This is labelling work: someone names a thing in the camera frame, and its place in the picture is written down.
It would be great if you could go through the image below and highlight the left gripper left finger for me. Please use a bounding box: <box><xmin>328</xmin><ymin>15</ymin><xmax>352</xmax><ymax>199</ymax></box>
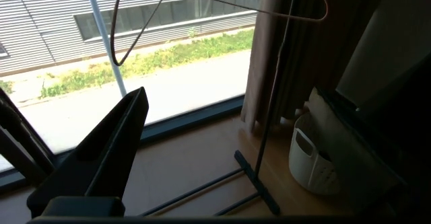
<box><xmin>26</xmin><ymin>86</ymin><xmax>150</xmax><ymax>218</ymax></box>

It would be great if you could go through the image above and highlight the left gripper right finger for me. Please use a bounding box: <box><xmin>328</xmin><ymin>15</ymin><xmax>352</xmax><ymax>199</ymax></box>
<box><xmin>308</xmin><ymin>86</ymin><xmax>431</xmax><ymax>218</ymax></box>

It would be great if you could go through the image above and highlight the white laundry basket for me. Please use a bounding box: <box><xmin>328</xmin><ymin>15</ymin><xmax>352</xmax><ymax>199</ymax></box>
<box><xmin>288</xmin><ymin>112</ymin><xmax>341</xmax><ymax>196</ymax></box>

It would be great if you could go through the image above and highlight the black clothes rack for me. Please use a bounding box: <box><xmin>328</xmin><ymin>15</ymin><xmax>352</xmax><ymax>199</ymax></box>
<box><xmin>139</xmin><ymin>0</ymin><xmax>300</xmax><ymax>217</ymax></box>

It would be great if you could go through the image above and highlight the window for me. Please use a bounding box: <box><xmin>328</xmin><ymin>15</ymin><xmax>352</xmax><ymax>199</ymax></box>
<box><xmin>0</xmin><ymin>0</ymin><xmax>266</xmax><ymax>193</ymax></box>

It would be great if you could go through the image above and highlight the brown curtain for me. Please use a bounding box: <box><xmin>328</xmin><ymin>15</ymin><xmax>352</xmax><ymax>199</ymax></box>
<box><xmin>240</xmin><ymin>0</ymin><xmax>388</xmax><ymax>134</ymax></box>

